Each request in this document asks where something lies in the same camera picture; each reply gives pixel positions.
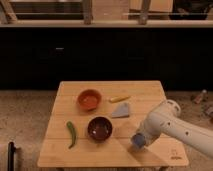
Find blue grey sponge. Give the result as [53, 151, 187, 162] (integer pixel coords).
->
[131, 133, 146, 148]

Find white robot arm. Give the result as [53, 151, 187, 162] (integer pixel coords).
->
[132, 100, 213, 158]

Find red orange bowl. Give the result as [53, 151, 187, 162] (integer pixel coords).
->
[77, 89, 102, 111]

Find dark maroon bowl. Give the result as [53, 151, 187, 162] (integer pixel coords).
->
[87, 117, 113, 142]

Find grey folded cloth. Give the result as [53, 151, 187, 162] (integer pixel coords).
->
[111, 103, 130, 118]

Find wooden folding table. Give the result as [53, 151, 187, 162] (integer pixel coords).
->
[38, 81, 189, 168]

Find green chili pepper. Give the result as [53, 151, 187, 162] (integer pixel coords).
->
[66, 121, 77, 149]

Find debris on floor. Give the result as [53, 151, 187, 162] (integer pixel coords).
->
[192, 90, 213, 117]

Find black object on floor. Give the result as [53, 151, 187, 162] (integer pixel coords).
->
[7, 142, 16, 171]

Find wooden shelf frame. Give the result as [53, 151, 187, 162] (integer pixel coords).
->
[0, 0, 213, 28]

